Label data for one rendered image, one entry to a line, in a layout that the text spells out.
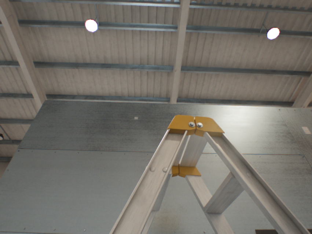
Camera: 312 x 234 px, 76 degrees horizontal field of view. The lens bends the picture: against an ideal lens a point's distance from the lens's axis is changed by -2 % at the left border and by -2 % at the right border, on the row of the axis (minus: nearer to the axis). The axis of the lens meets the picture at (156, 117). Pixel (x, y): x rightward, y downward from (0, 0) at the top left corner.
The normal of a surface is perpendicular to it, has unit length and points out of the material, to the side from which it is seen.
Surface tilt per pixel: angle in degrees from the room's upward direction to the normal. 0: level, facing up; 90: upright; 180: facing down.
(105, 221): 90
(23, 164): 90
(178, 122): 90
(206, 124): 90
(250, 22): 177
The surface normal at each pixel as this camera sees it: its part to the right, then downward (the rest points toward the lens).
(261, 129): 0.04, -0.70
